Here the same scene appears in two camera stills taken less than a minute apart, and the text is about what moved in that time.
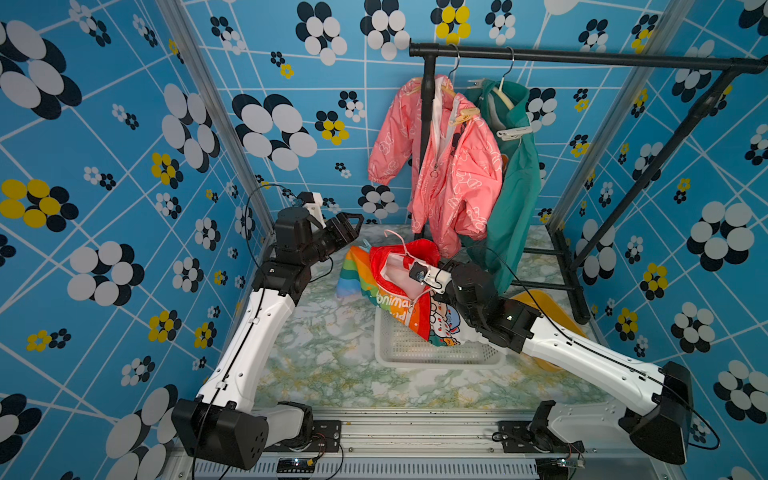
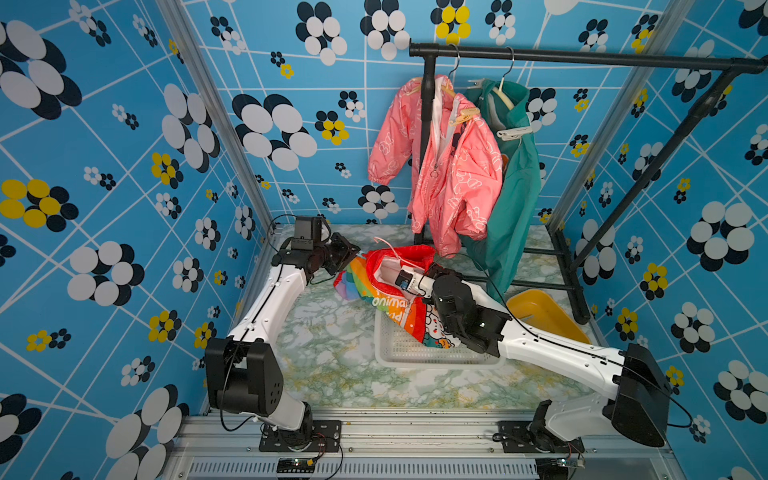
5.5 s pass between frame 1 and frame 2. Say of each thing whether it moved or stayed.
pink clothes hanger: moved
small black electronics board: stayed
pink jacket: stayed
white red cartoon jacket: stayed
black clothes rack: stayed
